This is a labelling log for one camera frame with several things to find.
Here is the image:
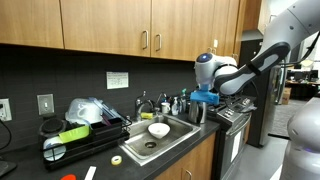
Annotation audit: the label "white paper sign on oven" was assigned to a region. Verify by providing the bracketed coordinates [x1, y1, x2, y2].
[230, 131, 242, 162]

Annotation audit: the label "white plate in rack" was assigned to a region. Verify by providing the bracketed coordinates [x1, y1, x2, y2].
[43, 136, 66, 161]

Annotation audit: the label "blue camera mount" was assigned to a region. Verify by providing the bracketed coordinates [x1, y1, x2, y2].
[190, 84, 219, 105]

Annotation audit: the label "soap dispenser bottle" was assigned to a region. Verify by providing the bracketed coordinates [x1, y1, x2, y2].
[171, 97, 179, 116]

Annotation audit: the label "white wall notice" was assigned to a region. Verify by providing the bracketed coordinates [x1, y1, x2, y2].
[106, 72, 129, 89]

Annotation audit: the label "white wall outlet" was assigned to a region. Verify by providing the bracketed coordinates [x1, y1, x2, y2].
[0, 98, 12, 121]

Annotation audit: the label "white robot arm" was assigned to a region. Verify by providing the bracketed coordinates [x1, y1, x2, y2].
[191, 0, 320, 180]

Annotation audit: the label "white strip on counter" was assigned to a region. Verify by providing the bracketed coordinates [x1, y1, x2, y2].
[84, 166, 96, 180]

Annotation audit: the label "red object on counter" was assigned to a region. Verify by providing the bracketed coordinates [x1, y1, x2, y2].
[60, 174, 77, 180]

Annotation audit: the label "spray bottle green top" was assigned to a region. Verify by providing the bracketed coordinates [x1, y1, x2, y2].
[180, 88, 187, 112]

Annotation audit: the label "chrome sink faucet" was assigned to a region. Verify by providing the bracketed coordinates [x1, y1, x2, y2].
[135, 91, 154, 121]

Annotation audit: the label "wooden cabinets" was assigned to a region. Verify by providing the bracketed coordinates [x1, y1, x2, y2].
[0, 0, 247, 61]
[155, 133, 216, 180]

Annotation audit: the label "stainless steel electric kettle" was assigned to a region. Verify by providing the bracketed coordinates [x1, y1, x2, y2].
[188, 101, 207, 124]

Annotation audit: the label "green cutting board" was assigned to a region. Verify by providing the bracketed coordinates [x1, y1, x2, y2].
[59, 126, 90, 144]

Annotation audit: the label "black dish rack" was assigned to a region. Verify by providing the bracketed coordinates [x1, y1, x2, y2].
[43, 118, 132, 170]

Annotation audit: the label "upper wooden cabinets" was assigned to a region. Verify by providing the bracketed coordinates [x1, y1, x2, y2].
[0, 0, 247, 61]

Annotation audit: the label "stainless steel refrigerator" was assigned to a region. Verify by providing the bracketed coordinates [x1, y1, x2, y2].
[239, 30, 281, 148]

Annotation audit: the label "stainless steel sink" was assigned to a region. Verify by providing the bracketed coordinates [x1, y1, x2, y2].
[120, 114, 201, 166]

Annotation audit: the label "stainless steel gas stove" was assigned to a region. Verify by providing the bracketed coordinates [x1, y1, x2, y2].
[207, 96, 256, 180]

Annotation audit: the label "lower wooden cabinets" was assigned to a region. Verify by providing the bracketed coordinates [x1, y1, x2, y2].
[155, 133, 216, 180]

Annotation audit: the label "white mug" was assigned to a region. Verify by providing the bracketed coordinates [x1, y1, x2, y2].
[161, 102, 171, 114]

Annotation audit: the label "black round lid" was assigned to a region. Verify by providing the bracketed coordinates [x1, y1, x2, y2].
[39, 118, 67, 138]

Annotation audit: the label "white bowl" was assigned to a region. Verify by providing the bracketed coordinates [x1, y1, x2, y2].
[148, 123, 170, 139]

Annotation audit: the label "grey wall light switch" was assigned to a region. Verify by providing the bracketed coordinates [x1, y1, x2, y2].
[37, 94, 54, 115]

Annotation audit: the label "yellow sponge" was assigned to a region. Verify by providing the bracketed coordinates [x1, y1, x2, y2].
[140, 112, 153, 119]

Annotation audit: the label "clear plastic container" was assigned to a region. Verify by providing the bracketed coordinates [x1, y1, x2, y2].
[65, 97, 116, 124]

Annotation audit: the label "roll of tape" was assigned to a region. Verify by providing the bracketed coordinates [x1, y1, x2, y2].
[111, 155, 122, 166]

